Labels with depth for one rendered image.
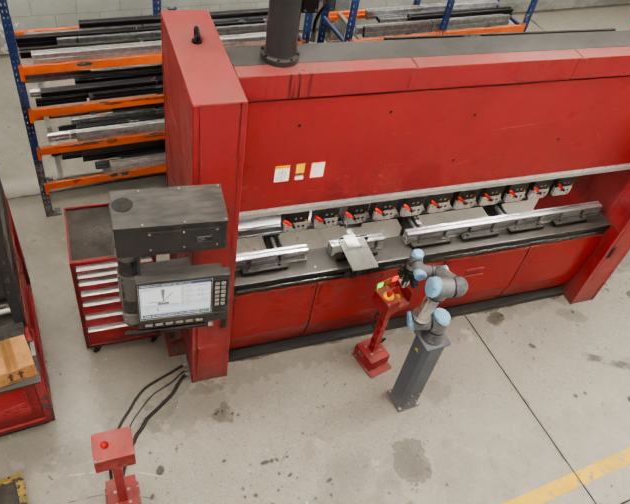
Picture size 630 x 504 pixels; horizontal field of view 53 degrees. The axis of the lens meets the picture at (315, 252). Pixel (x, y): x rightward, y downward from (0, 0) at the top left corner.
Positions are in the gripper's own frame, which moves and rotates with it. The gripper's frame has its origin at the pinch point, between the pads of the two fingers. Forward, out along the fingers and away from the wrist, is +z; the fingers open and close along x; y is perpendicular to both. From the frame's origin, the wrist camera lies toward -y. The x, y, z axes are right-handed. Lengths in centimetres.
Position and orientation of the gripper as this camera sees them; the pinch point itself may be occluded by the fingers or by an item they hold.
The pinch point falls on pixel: (404, 287)
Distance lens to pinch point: 424.0
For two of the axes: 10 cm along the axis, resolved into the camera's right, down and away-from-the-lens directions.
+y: -5.2, -7.2, 4.5
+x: -8.3, 3.2, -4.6
